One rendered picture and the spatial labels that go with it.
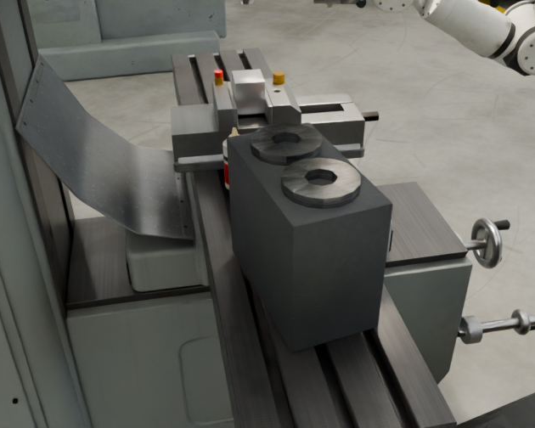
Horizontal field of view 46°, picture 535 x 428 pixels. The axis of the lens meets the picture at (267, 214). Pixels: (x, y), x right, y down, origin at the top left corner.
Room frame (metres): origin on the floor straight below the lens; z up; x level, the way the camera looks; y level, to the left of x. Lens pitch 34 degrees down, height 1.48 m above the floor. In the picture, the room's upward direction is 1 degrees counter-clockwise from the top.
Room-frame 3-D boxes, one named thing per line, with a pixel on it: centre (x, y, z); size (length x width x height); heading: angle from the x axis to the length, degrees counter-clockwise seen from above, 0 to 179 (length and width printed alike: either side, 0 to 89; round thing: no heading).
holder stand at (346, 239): (0.65, -0.04, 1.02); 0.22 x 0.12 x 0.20; 21
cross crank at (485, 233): (1.13, -0.46, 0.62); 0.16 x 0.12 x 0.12; 100
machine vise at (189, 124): (1.06, 0.00, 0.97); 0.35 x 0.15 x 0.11; 98
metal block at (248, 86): (1.05, 0.03, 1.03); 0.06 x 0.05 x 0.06; 8
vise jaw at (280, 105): (1.06, -0.02, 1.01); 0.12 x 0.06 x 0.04; 8
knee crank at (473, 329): (1.00, -0.52, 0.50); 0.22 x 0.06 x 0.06; 100
